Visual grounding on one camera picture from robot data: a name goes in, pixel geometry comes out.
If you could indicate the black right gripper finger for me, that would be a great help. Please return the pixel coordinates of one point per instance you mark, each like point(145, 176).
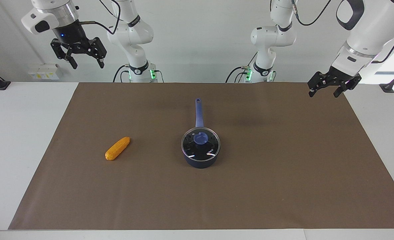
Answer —
point(98, 51)
point(62, 50)

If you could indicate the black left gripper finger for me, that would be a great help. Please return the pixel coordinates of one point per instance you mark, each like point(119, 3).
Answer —
point(316, 81)
point(348, 86)

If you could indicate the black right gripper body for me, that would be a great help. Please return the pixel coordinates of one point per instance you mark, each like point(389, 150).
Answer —
point(70, 35)

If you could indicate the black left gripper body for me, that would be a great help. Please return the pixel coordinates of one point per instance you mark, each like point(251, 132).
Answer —
point(341, 76)

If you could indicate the yellow corn cob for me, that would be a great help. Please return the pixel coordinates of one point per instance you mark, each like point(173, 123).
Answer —
point(117, 149)

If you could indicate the glass lid blue knob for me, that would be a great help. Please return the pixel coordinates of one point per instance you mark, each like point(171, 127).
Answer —
point(200, 138)

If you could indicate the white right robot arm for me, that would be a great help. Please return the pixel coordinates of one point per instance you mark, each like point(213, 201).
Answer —
point(133, 36)

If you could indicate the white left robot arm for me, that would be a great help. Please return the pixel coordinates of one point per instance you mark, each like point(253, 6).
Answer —
point(366, 30)

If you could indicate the brown paper table mat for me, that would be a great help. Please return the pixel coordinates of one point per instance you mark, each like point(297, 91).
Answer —
point(266, 186)

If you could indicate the white wall socket box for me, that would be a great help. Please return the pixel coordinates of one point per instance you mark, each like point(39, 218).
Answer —
point(45, 71)

